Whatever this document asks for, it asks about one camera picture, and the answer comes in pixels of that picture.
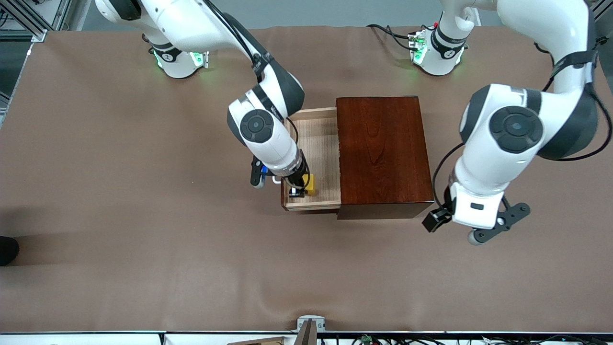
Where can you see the white table edge rail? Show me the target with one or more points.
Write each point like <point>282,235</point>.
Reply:
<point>96,339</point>

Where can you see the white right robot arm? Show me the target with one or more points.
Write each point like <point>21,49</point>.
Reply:
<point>268,139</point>

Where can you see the black left camera bracket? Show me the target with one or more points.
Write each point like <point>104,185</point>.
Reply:
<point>512,215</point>

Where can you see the yellow block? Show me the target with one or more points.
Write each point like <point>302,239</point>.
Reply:
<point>311,184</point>

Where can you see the grey metal clamp bracket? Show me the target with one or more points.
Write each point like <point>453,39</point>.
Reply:
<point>306,317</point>

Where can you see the black rounded object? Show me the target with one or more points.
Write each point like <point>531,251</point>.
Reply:
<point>7,251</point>

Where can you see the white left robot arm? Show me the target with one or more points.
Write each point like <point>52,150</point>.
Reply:
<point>517,129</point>

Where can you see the aluminium frame profile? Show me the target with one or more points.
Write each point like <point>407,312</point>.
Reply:
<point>39,36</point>

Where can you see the dark red wooden cabinet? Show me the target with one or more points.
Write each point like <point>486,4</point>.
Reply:
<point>383,153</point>

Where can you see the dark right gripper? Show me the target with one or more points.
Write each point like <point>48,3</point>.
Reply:
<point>297,181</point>

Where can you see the brown table cover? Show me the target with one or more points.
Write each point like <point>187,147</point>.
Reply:
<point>143,239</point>

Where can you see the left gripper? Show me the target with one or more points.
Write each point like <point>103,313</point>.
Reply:
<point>435,219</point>

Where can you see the light wooden plank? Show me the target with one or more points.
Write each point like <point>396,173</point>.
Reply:
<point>263,341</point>

